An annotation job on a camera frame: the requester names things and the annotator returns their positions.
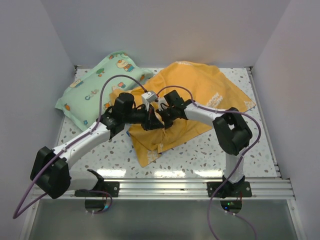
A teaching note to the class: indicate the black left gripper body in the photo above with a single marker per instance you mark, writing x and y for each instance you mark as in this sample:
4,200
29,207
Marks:
141,116

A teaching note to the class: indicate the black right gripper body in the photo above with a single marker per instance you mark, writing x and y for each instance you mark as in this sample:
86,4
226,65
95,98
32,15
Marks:
167,116

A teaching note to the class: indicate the orange mickey mouse pillowcase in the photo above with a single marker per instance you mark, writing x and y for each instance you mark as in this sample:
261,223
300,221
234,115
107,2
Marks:
206,84

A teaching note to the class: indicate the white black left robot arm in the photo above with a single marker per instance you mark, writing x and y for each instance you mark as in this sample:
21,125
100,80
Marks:
52,167

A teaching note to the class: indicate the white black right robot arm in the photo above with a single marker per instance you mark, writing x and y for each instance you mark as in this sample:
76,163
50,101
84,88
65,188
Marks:
232,133

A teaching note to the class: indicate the green cartoon bear pillow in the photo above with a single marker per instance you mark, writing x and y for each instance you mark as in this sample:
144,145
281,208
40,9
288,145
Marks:
82,100

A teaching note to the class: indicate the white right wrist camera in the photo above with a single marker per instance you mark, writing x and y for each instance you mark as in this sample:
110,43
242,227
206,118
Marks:
162,104

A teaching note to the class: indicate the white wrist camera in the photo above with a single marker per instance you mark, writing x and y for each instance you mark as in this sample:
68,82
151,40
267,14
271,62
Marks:
162,104
147,98

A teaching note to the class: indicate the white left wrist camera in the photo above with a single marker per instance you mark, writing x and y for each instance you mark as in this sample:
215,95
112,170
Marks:
147,98

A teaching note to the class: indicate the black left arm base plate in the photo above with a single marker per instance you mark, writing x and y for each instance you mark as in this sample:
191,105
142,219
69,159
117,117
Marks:
110,187

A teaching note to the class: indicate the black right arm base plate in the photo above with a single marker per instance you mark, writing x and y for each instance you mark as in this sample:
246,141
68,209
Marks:
229,190

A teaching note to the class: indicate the aluminium mounting rail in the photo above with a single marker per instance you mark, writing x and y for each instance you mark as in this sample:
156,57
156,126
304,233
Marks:
198,189

